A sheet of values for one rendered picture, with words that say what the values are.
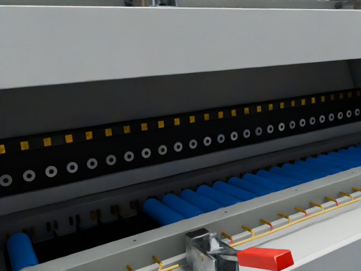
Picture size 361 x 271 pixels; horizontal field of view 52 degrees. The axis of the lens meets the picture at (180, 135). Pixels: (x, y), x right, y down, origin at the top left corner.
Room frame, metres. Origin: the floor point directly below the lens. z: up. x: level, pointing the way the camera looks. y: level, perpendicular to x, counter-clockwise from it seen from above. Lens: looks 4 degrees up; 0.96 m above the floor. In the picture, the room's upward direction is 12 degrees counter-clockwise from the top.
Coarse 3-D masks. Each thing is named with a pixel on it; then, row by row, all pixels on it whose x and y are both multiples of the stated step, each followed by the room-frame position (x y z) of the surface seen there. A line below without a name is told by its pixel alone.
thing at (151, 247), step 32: (288, 192) 0.34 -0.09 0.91; (320, 192) 0.35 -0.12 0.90; (352, 192) 0.38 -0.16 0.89; (192, 224) 0.29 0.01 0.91; (224, 224) 0.30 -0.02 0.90; (256, 224) 0.32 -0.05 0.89; (288, 224) 0.31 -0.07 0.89; (64, 256) 0.26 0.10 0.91; (96, 256) 0.25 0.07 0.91; (128, 256) 0.26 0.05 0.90; (160, 256) 0.27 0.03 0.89
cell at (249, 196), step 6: (216, 186) 0.40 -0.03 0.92; (222, 186) 0.39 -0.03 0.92; (228, 186) 0.39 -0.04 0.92; (234, 186) 0.39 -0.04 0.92; (228, 192) 0.38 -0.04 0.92; (234, 192) 0.37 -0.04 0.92; (240, 192) 0.37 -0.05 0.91; (246, 192) 0.36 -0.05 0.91; (240, 198) 0.36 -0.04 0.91; (246, 198) 0.36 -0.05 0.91; (252, 198) 0.35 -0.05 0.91
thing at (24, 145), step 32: (320, 96) 0.53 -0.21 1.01; (352, 96) 0.57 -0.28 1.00; (96, 128) 0.37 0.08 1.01; (128, 128) 0.39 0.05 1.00; (160, 128) 0.41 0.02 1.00; (192, 128) 0.43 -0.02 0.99; (224, 128) 0.46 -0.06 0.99; (256, 128) 0.48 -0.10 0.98; (288, 128) 0.51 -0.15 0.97; (320, 128) 0.55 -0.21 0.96; (0, 160) 0.34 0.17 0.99; (32, 160) 0.35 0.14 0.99; (64, 160) 0.37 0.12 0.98; (160, 160) 0.42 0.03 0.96; (0, 192) 0.34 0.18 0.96
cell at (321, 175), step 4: (284, 164) 0.45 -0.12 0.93; (288, 164) 0.45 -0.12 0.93; (284, 168) 0.45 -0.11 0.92; (288, 168) 0.44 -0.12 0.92; (292, 168) 0.44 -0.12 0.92; (296, 168) 0.43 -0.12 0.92; (300, 168) 0.43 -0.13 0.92; (304, 168) 0.43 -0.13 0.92; (308, 168) 0.43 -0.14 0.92; (300, 172) 0.43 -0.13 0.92; (304, 172) 0.42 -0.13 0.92; (308, 172) 0.42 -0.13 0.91; (312, 172) 0.42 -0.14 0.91; (316, 172) 0.41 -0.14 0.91; (320, 172) 0.41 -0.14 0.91; (324, 172) 0.41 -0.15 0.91; (316, 176) 0.41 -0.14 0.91; (320, 176) 0.40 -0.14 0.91; (324, 176) 0.40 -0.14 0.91
